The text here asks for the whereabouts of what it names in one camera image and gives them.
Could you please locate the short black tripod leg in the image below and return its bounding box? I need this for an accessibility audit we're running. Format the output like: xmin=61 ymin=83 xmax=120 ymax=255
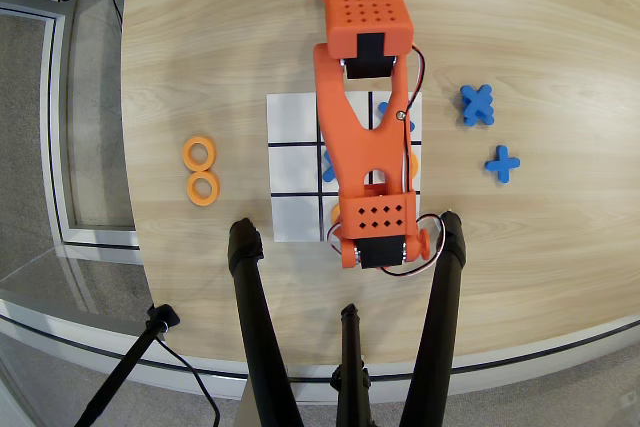
xmin=329 ymin=303 xmax=375 ymax=427

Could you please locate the black cable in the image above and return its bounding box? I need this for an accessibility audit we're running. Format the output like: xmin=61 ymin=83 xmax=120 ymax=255
xmin=154 ymin=334 xmax=221 ymax=427

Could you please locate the metal framed glass panel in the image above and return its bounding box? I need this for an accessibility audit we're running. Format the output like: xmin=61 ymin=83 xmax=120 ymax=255
xmin=0 ymin=0 xmax=146 ymax=263

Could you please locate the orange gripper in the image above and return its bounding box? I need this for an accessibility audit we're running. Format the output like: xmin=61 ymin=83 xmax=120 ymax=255
xmin=340 ymin=228 xmax=433 ymax=271

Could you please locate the thin black stand pole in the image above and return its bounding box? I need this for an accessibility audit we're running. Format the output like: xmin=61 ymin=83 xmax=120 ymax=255
xmin=73 ymin=303 xmax=181 ymax=427

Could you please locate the white tic-tac-toe board sheet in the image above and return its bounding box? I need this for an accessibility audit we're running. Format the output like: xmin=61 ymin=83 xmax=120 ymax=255
xmin=266 ymin=91 xmax=424 ymax=243

